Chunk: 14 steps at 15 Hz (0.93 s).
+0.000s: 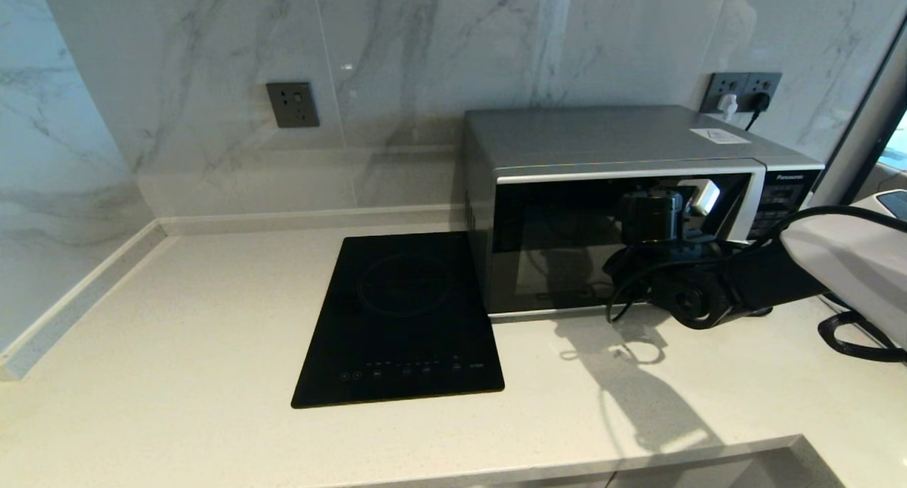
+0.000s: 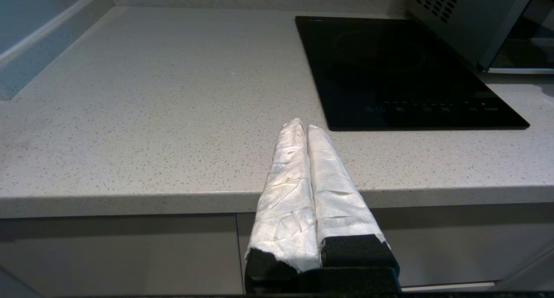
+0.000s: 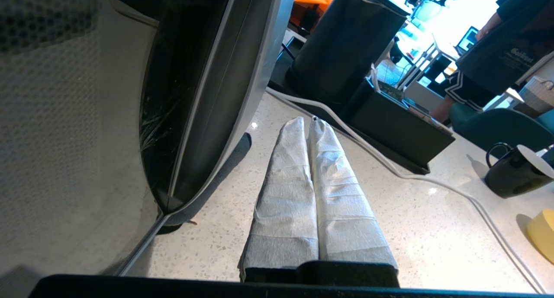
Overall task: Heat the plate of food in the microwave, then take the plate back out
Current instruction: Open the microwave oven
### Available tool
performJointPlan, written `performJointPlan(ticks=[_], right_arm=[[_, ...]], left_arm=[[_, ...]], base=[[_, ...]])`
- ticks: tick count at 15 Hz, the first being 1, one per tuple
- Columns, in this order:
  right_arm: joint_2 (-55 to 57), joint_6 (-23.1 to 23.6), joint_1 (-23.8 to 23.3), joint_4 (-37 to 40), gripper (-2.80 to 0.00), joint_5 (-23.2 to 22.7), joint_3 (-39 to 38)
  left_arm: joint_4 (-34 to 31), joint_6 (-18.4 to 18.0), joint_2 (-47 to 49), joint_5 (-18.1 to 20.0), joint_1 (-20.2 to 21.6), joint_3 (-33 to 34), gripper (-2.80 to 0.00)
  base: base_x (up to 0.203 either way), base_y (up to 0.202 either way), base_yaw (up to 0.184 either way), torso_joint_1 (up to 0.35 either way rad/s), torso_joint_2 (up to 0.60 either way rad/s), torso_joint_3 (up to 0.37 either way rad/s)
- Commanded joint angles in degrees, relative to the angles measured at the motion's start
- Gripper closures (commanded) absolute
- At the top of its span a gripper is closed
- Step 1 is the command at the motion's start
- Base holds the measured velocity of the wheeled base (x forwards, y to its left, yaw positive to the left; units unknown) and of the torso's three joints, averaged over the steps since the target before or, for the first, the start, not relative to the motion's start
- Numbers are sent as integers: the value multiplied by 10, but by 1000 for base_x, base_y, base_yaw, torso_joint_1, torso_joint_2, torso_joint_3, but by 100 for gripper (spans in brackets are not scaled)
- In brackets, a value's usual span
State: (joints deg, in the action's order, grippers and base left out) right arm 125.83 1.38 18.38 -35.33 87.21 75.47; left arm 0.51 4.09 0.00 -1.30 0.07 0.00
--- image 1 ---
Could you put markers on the white paper sticker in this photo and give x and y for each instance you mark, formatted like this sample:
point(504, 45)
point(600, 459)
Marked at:
point(720, 136)

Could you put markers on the black induction cooktop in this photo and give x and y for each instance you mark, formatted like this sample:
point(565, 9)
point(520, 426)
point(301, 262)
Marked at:
point(397, 318)

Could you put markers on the black power plug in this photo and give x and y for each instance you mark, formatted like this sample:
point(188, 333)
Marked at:
point(759, 103)

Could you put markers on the grey single wall socket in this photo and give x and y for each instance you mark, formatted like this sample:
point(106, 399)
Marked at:
point(293, 105)

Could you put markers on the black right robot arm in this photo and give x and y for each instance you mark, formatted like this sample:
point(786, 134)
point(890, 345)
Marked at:
point(850, 261)

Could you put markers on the silver microwave oven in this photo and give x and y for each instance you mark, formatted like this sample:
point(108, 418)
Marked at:
point(602, 135)

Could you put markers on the white power plug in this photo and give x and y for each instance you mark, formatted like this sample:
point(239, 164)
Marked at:
point(727, 106)

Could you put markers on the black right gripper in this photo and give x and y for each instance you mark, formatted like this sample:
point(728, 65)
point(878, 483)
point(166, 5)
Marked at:
point(698, 247)

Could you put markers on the grey double wall socket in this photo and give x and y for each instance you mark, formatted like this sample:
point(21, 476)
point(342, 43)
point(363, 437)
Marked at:
point(742, 83)

